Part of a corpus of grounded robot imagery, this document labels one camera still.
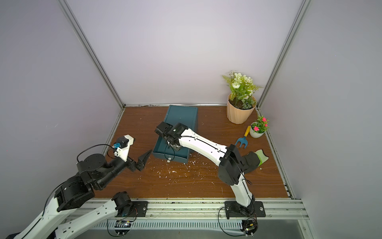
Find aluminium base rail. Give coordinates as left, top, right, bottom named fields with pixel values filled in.
left=131, top=198, right=309, bottom=220

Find small white pot pink flowers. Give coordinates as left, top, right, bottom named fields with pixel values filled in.
left=250, top=116, right=269, bottom=138

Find right small circuit board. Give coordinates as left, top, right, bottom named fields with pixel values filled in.
left=242, top=218, right=259, bottom=237

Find left small circuit board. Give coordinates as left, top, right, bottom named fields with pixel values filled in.
left=114, top=220, right=132, bottom=237

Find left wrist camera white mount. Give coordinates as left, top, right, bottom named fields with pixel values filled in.
left=113, top=134, right=135, bottom=162

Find green plant white flowers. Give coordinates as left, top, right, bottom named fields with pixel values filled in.
left=222, top=71, right=262, bottom=110

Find aluminium corner post left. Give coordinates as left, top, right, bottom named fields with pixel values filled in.
left=57, top=0, right=125, bottom=110

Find aluminium corner post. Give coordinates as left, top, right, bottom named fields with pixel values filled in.
left=57, top=0, right=125, bottom=110
left=256, top=0, right=311, bottom=111

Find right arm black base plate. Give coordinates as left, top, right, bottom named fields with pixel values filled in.
left=224, top=201, right=266, bottom=219

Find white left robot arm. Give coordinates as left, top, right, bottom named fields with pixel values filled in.
left=8, top=150, right=152, bottom=239

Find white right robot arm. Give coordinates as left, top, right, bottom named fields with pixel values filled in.
left=155, top=121, right=269, bottom=214

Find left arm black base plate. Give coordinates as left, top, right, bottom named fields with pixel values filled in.
left=115, top=201, right=149, bottom=218

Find aluminium corner post right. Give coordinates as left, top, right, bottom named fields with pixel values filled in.
left=256, top=0, right=311, bottom=111

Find teal drawer tray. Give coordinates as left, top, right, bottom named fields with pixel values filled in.
left=152, top=136, right=191, bottom=164

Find small circuit board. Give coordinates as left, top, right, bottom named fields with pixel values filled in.
left=242, top=218, right=259, bottom=237
left=114, top=220, right=132, bottom=237

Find beige ribbed flower pot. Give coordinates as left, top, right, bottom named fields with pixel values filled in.
left=227, top=94, right=257, bottom=124

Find black green work glove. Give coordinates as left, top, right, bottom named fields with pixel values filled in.
left=243, top=149, right=269, bottom=174

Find teal drawer cabinet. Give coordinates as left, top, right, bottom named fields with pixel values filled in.
left=164, top=105, right=198, bottom=132

